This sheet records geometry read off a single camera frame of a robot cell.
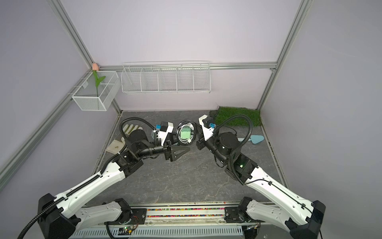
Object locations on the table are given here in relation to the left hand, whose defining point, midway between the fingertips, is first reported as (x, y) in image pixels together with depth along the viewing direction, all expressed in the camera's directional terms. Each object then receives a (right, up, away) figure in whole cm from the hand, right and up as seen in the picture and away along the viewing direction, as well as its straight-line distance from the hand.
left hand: (188, 144), depth 61 cm
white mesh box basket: (-56, +23, +17) cm, 62 cm away
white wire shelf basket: (-16, +42, +43) cm, 62 cm away
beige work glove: (-52, -7, +40) cm, 66 cm away
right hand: (+3, +9, 0) cm, 9 cm away
